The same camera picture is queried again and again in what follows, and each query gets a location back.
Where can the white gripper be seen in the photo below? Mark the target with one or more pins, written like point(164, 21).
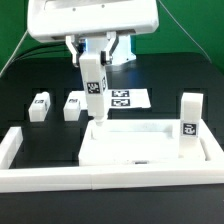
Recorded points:
point(53, 20)

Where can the white desk top panel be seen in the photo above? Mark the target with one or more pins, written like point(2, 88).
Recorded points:
point(141, 141)

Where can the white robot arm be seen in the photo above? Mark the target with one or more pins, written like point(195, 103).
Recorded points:
point(95, 44)

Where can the fiducial marker sheet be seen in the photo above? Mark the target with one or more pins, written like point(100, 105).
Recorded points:
point(129, 98)

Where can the white L-shaped fence frame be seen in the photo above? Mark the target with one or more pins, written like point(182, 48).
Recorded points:
point(106, 177)

